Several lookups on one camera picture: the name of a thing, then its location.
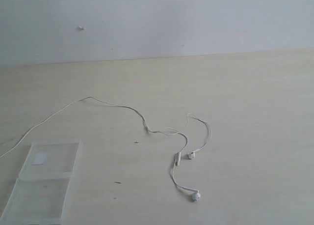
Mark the clear plastic storage box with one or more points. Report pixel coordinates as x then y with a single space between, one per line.
42 191

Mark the white wired earphones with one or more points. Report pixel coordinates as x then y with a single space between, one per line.
195 194

